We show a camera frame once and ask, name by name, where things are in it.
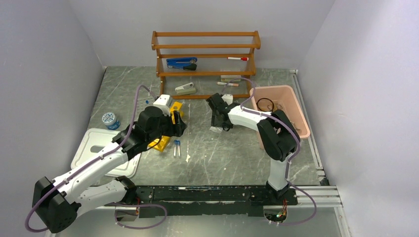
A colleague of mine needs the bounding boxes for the metal crucible tongs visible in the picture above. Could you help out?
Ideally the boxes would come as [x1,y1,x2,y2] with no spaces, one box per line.
[274,102,300,132]

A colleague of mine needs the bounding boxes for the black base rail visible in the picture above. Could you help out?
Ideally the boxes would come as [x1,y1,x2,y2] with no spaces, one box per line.
[120,185,298,218]

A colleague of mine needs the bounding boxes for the white plastic lid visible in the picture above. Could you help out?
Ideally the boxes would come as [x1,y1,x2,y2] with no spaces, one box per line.
[70,128,141,178]

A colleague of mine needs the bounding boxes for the clear plastic bag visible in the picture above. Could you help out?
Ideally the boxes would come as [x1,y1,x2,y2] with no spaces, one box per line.
[210,126,223,134]

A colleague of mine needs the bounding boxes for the blue capped test tubes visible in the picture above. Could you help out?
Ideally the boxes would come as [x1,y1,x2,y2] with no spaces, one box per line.
[173,140,178,158]

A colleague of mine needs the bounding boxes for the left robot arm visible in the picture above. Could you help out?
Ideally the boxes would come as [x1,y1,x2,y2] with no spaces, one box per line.
[25,106,187,234]

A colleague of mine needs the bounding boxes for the white stapler on block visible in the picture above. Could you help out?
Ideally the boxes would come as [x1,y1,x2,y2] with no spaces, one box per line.
[175,82,197,95]

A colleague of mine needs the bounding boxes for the blue black clamp tool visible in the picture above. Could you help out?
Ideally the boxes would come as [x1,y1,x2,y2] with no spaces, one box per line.
[166,57,198,71]

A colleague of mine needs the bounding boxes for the pink plastic bin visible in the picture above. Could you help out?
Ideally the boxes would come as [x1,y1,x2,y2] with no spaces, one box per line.
[250,85,310,139]

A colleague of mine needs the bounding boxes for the clear well plate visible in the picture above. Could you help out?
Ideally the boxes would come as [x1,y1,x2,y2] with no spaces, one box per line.
[144,98,156,106]

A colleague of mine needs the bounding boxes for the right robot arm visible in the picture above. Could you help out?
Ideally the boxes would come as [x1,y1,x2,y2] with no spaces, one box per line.
[206,93,300,204]

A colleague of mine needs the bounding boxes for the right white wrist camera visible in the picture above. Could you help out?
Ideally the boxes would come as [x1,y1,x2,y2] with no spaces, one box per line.
[221,94,233,105]

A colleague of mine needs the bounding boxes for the red white marker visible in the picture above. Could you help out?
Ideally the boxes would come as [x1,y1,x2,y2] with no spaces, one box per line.
[227,57,249,61]

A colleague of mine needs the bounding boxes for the orange white pen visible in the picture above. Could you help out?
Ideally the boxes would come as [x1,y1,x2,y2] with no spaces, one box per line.
[217,81,239,87]

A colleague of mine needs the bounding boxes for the wooden shelf rack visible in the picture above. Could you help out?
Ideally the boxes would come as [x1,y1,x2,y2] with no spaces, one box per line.
[151,31,261,94]

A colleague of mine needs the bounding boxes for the yellow test tube rack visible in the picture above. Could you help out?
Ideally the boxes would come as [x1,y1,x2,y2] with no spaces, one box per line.
[148,101,184,152]

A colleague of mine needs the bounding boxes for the white green box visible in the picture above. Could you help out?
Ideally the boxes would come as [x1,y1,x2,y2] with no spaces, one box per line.
[220,75,242,82]

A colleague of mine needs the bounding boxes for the black ring cable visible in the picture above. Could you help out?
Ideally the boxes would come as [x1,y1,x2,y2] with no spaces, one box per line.
[255,97,275,114]

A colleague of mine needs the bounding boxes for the blue white tape roll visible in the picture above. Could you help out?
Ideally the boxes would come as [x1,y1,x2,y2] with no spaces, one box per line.
[102,112,120,130]

